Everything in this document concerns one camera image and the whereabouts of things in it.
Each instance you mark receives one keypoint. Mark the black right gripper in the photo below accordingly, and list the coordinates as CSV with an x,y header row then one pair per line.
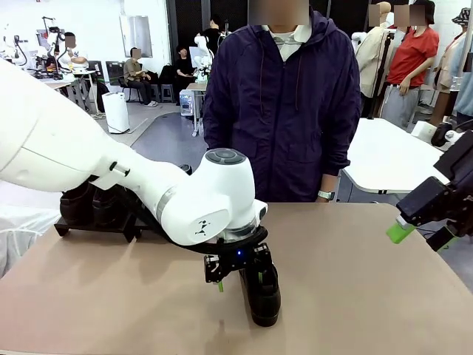
x,y
462,170

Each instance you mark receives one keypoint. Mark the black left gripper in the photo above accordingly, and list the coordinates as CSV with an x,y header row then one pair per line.
x,y
238,259

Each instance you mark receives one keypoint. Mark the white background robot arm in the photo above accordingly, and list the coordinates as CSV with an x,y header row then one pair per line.
x,y
201,48

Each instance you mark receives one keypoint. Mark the person's left forearm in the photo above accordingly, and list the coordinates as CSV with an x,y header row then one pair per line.
x,y
329,183

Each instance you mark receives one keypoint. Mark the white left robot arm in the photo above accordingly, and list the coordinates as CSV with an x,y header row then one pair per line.
x,y
55,140

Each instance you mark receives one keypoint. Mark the black light stand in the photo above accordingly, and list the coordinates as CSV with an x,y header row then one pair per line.
x,y
384,63

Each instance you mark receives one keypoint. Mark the white folding table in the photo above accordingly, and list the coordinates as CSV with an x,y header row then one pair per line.
x,y
388,162

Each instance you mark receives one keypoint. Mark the white wristwatch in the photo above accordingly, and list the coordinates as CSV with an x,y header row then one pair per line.
x,y
326,194

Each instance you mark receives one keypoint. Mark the light blue garment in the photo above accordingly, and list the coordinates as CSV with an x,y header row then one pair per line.
x,y
466,85

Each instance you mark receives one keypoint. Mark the person in purple jacket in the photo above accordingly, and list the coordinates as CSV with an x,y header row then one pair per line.
x,y
281,111

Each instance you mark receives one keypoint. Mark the hat wearing mannequin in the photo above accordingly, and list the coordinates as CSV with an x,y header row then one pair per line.
x,y
452,55

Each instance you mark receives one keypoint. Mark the computer tower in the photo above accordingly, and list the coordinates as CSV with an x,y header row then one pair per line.
x,y
186,101

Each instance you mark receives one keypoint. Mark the beige jacket mannequin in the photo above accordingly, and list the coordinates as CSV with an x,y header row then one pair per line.
x,y
371,51

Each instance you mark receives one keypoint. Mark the wooden top desk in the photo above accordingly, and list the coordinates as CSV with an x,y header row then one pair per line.
x,y
197,87

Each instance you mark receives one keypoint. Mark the grey stool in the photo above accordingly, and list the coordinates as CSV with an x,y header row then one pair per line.
x,y
167,93
154,94

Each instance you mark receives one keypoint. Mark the white air purifier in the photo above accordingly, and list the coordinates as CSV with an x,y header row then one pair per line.
x,y
116,112

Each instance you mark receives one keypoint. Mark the seated person black clothes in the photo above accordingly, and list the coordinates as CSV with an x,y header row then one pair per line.
x,y
183,68

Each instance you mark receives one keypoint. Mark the seated person olive shirt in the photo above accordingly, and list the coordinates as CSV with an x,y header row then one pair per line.
x,y
136,72

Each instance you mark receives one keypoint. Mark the white plastic cover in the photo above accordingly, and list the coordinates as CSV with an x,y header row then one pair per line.
x,y
15,236

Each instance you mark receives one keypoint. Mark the white collared shirt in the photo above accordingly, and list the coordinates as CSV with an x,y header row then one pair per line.
x,y
284,40

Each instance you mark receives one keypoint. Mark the standing person dark clothes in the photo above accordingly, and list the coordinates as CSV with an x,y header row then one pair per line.
x,y
212,31

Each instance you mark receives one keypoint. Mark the seated person white shirt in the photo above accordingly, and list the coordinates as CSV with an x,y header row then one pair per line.
x,y
74,55

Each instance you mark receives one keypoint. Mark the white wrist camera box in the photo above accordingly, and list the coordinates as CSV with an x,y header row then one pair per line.
x,y
425,131

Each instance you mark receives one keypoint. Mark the white wall panel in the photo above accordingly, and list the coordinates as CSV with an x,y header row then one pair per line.
x,y
135,36

